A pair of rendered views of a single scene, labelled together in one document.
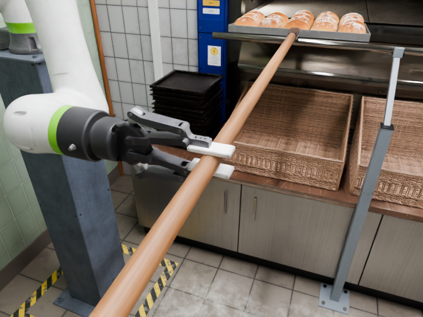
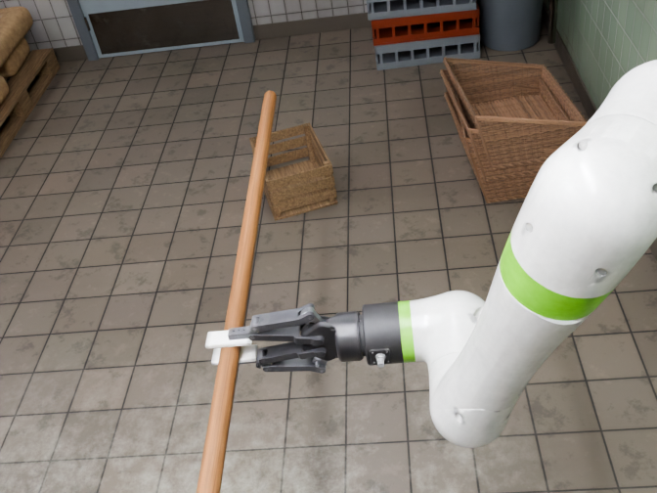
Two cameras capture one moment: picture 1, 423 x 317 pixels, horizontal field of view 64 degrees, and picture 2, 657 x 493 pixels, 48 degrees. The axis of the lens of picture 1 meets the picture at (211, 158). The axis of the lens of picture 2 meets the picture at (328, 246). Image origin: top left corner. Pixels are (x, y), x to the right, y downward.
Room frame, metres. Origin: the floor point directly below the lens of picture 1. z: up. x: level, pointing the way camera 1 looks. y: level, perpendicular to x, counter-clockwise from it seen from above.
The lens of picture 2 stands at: (1.28, 0.00, 2.02)
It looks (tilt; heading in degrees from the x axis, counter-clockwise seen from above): 39 degrees down; 168
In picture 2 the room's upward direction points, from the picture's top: 10 degrees counter-clockwise
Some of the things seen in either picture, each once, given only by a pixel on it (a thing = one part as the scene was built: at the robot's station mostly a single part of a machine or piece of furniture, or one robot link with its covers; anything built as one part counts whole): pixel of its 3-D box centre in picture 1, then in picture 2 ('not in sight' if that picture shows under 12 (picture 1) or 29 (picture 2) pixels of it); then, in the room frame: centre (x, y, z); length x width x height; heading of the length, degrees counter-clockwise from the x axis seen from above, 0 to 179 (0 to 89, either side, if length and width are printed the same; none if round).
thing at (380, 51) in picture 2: not in sight; (424, 37); (-2.60, 1.63, 0.08); 0.60 x 0.40 x 0.15; 72
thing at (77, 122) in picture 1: (90, 133); (380, 336); (0.53, 0.22, 1.19); 0.12 x 0.06 x 0.09; 161
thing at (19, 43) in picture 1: (19, 37); not in sight; (1.13, 0.62, 1.23); 0.26 x 0.15 x 0.06; 68
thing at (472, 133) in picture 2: not in sight; (505, 115); (-1.30, 1.45, 0.26); 0.56 x 0.49 x 0.28; 167
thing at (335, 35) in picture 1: (300, 24); not in sight; (1.56, -0.39, 1.19); 0.55 x 0.36 x 0.03; 71
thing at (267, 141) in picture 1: (287, 129); not in sight; (1.48, -0.37, 0.72); 0.56 x 0.49 x 0.28; 69
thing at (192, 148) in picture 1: (211, 148); (229, 338); (0.45, 0.00, 1.21); 0.07 x 0.03 x 0.01; 71
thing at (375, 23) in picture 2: not in sight; (422, 13); (-2.61, 1.63, 0.23); 0.60 x 0.40 x 0.15; 70
